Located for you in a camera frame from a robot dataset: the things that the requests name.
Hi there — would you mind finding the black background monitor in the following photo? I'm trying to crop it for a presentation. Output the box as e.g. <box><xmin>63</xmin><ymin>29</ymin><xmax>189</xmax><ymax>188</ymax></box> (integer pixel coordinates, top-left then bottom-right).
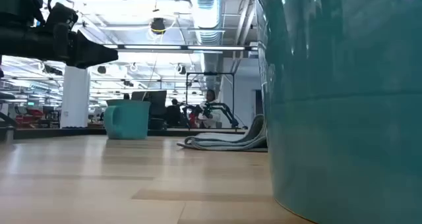
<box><xmin>131</xmin><ymin>90</ymin><xmax>168</xmax><ymax>130</ymax></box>

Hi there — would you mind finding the white mug with teal outside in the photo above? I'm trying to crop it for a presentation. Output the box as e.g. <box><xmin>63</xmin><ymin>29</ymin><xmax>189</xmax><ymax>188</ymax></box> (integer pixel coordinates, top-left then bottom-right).
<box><xmin>254</xmin><ymin>0</ymin><xmax>422</xmax><ymax>224</ymax></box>

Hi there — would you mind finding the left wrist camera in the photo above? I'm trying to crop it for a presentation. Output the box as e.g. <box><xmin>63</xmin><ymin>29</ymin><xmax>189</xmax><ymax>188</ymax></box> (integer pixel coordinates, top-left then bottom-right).
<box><xmin>45</xmin><ymin>2</ymin><xmax>79</xmax><ymax>32</ymax></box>

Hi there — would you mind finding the black background rig frame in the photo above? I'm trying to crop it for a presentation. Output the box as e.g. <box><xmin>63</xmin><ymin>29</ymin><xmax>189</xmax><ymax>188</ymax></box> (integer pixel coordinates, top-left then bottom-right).
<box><xmin>185</xmin><ymin>71</ymin><xmax>236</xmax><ymax>129</ymax></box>

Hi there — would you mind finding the red background furniture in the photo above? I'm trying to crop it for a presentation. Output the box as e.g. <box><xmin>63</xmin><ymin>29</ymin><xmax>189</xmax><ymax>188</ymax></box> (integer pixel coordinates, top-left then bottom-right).
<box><xmin>15</xmin><ymin>108</ymin><xmax>44</xmax><ymax>128</ymax></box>

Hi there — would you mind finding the white room pillar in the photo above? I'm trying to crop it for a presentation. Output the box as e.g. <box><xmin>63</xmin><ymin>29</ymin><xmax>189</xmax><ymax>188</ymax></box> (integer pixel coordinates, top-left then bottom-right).
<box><xmin>60</xmin><ymin>65</ymin><xmax>91</xmax><ymax>128</ymax></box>

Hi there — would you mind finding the person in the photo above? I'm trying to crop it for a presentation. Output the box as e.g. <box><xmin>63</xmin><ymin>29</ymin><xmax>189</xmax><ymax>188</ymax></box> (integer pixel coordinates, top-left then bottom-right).
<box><xmin>166</xmin><ymin>98</ymin><xmax>182</xmax><ymax>128</ymax></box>
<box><xmin>196</xmin><ymin>89</ymin><xmax>221</xmax><ymax>129</ymax></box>

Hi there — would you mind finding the black ceiling-hung device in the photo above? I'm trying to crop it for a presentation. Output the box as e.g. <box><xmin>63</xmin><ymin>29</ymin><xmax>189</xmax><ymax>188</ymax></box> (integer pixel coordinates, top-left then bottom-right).
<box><xmin>150</xmin><ymin>17</ymin><xmax>167</xmax><ymax>36</ymax></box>

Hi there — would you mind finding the folded grey cloth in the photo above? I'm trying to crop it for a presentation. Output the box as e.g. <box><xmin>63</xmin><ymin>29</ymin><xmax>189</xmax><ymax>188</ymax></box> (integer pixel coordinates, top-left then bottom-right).
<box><xmin>176</xmin><ymin>113</ymin><xmax>268</xmax><ymax>152</ymax></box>

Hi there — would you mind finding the black aluminium table frame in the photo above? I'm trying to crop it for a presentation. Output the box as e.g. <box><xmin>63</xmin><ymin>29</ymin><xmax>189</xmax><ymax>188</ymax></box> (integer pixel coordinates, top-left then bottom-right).
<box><xmin>0</xmin><ymin>126</ymin><xmax>247</xmax><ymax>142</ymax></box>

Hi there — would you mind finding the large teal mug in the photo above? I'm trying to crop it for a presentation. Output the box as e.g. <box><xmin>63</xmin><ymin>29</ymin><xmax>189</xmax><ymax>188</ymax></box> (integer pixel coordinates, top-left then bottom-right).
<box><xmin>104</xmin><ymin>99</ymin><xmax>152</xmax><ymax>140</ymax></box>

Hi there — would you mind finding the silver ceiling air duct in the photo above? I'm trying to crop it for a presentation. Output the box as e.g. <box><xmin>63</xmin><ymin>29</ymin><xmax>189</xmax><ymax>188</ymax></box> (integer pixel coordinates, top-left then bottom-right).
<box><xmin>188</xmin><ymin>0</ymin><xmax>226</xmax><ymax>93</ymax></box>

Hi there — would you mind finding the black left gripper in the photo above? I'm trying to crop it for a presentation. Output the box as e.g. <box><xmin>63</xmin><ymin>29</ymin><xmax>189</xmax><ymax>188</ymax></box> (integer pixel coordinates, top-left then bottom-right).
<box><xmin>19</xmin><ymin>22</ymin><xmax>119</xmax><ymax>69</ymax></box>

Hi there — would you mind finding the long ceiling light bar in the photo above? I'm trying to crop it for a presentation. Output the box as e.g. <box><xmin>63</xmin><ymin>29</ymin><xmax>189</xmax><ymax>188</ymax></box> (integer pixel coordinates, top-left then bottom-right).
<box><xmin>104</xmin><ymin>44</ymin><xmax>258</xmax><ymax>52</ymax></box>

